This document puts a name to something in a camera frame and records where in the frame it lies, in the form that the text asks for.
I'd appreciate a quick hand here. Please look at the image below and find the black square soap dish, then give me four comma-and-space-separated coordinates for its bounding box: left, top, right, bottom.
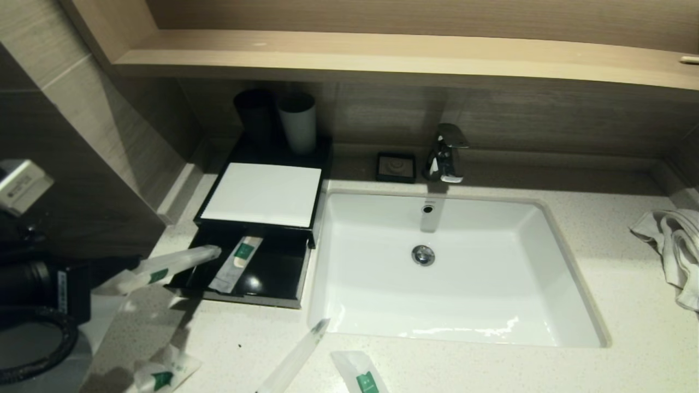
375, 152, 417, 184

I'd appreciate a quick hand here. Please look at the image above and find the white crumpled towel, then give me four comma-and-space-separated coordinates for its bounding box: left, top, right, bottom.
629, 209, 699, 313

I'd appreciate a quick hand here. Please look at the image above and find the black amenity box with drawer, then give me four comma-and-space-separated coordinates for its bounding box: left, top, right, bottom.
164, 133, 334, 310

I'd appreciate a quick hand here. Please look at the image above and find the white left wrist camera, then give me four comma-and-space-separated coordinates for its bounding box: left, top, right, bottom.
0, 159, 55, 216

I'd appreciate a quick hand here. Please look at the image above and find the white sachet with green print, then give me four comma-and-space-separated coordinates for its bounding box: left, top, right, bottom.
131, 347, 202, 393

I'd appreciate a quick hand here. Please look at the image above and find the black tapered cup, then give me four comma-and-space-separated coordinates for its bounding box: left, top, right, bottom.
233, 88, 277, 146

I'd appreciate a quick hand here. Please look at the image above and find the light wooden shelf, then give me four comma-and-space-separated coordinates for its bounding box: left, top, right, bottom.
109, 28, 699, 92

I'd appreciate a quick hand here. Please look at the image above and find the white card sheet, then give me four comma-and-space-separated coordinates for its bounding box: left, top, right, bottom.
201, 163, 323, 228

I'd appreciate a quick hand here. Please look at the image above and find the white ceramic sink basin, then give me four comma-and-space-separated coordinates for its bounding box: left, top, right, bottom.
307, 188, 611, 349

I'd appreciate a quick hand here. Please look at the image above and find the grey sachet with green label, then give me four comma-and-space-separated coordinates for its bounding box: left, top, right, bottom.
209, 236, 264, 295

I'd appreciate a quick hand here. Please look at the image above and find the long clear toothbrush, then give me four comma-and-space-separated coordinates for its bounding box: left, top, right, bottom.
96, 245, 223, 298

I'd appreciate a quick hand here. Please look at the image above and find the chrome faucet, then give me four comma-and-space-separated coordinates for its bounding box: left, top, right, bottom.
423, 123, 470, 184

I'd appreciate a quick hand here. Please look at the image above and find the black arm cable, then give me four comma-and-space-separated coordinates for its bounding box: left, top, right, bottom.
0, 306, 80, 384

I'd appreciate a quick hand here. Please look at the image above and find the white packet with green label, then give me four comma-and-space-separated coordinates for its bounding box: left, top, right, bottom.
331, 350, 389, 393

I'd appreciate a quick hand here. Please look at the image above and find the grey cup with dark rim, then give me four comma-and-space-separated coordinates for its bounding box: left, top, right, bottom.
277, 93, 317, 155

